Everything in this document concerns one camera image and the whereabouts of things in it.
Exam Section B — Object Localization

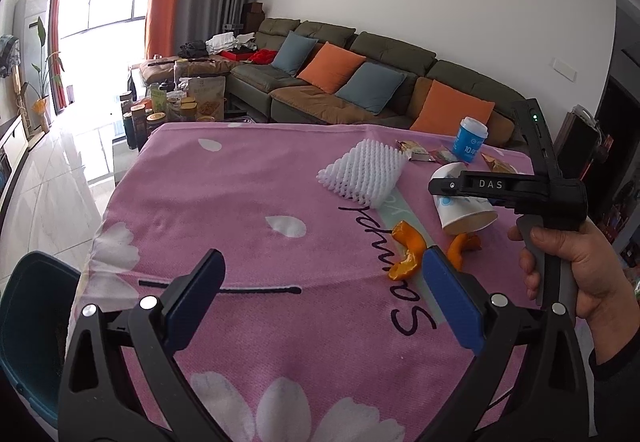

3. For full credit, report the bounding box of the small orange peel piece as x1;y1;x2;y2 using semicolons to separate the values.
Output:
446;233;482;272

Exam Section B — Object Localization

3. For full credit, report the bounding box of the curved orange peel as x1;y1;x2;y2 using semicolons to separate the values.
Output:
387;220;427;281

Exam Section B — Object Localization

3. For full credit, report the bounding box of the white foam fruit net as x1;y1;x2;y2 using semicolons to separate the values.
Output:
317;139;408;208

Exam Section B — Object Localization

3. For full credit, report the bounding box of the teal plastic trash bin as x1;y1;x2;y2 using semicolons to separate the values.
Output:
1;251;80;428

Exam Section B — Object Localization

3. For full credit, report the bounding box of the right hand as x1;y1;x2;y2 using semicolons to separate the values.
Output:
529;220;639;364

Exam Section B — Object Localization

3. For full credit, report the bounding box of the orange cushion near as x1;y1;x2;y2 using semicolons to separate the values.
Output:
410;80;495;137

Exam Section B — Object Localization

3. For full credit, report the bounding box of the orange cushion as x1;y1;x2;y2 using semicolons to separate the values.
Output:
297;43;367;94
410;80;495;137

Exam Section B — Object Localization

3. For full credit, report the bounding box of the snack wrapper on table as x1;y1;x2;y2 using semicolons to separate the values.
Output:
396;140;436;163

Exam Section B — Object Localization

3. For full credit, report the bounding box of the blue grey cushion near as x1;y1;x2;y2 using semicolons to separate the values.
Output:
335;62;406;115

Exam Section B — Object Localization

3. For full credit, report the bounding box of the blue grey cushion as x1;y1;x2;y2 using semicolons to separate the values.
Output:
271;31;318;76
335;62;406;115

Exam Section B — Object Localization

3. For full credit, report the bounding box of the pink floral table cloth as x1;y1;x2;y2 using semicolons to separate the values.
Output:
69;121;561;442

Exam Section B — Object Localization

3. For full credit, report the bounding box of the orange cushion far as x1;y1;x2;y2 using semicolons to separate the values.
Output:
297;43;367;94

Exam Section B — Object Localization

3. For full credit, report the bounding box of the olive green sectional sofa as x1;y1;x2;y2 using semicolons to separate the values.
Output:
226;18;525;151

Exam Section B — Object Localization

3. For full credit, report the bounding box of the blue grey cushion far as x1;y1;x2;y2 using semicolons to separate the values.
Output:
271;31;318;76

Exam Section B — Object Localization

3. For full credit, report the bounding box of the coffee table with jars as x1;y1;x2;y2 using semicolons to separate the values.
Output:
120;54;238;150

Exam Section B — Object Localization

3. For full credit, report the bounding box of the tall green potted plant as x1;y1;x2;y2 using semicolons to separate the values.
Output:
27;17;65;133

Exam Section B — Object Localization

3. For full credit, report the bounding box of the covered standing fan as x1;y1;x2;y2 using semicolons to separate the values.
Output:
0;35;21;78

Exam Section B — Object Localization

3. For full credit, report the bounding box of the white standing air conditioner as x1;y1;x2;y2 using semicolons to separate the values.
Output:
13;0;51;130

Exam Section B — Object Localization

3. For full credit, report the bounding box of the black cable tie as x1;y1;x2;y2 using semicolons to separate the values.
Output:
138;279;303;295

